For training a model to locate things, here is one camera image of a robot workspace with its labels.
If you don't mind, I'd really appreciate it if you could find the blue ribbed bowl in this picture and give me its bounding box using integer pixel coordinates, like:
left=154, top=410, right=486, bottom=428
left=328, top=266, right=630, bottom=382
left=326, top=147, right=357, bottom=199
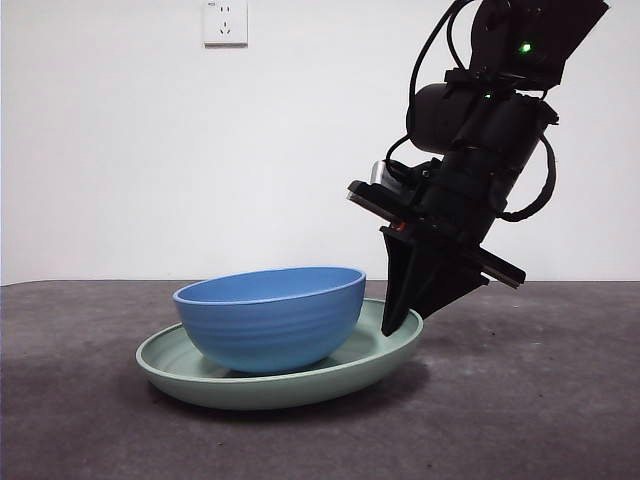
left=172, top=265, right=368, bottom=374

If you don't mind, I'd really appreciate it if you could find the green round plate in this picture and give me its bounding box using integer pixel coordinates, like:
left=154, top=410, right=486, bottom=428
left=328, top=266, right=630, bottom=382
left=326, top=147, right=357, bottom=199
left=134, top=298, right=425, bottom=411

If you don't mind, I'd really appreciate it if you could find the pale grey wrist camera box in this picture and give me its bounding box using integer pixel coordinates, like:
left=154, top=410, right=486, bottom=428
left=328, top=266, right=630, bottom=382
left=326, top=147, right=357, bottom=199
left=368, top=158, right=402, bottom=192

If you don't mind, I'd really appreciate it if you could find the black cable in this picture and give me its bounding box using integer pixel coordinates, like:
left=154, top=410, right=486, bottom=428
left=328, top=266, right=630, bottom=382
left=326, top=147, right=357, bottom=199
left=406, top=0, right=481, bottom=147
left=499, top=133, right=559, bottom=224

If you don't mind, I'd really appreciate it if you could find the white wall socket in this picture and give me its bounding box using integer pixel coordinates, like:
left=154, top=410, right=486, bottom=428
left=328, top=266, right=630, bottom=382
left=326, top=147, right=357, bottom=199
left=202, top=0, right=250, bottom=50

